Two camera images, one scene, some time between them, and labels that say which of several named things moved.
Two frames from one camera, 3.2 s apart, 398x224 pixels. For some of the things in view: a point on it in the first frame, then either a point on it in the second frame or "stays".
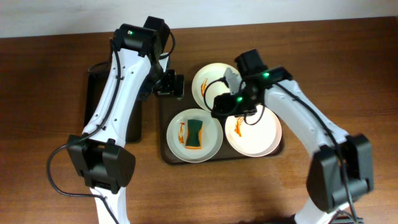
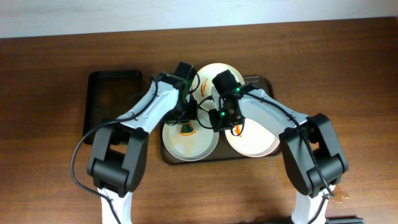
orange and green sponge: x=193 y=140 → x=187 y=129
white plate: x=208 y=82 stays
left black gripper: x=171 y=84 → x=189 y=115
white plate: x=254 y=140 stays
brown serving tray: x=170 y=107 stays
